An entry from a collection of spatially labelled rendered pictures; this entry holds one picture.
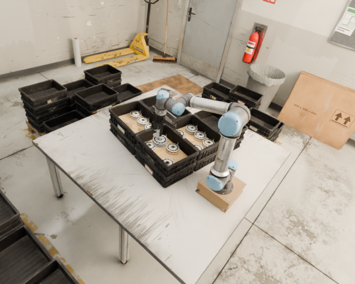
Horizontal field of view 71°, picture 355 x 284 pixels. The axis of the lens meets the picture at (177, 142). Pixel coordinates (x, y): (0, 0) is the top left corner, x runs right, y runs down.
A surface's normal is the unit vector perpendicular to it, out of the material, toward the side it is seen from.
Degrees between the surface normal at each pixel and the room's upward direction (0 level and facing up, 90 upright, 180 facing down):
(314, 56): 90
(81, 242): 0
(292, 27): 90
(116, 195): 0
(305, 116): 75
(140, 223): 0
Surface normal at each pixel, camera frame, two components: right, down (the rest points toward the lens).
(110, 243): 0.15, -0.76
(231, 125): -0.57, 0.31
